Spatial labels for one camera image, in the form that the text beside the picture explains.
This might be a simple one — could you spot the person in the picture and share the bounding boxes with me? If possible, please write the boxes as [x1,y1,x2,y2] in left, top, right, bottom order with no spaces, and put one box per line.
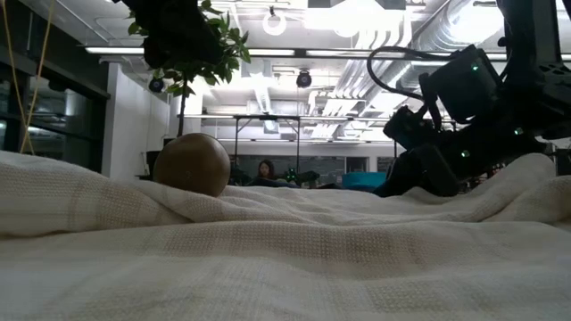
[256,159,277,180]

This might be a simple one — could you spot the large green potted plant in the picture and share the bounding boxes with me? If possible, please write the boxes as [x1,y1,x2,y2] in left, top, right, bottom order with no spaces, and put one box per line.
[127,0,252,179]

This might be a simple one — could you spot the yellow cable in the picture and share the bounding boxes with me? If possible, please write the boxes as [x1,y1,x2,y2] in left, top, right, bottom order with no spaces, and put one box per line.
[0,0,55,155]

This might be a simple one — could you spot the white plaid cloth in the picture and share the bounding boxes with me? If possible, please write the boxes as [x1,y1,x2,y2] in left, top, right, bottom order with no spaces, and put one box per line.
[0,149,571,321]

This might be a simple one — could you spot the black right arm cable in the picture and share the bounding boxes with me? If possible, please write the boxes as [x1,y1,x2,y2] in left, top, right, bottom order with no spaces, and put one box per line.
[367,45,448,102]

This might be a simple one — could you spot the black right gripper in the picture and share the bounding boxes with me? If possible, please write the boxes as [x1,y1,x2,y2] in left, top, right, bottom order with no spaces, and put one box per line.
[372,104,461,199]

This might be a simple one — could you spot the long fluorescent light strip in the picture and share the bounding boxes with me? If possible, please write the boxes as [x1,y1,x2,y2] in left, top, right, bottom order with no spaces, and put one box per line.
[84,45,571,62]

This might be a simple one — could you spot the brown toy kiwi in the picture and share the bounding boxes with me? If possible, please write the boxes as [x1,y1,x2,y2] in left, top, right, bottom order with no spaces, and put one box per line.
[153,132,232,198]

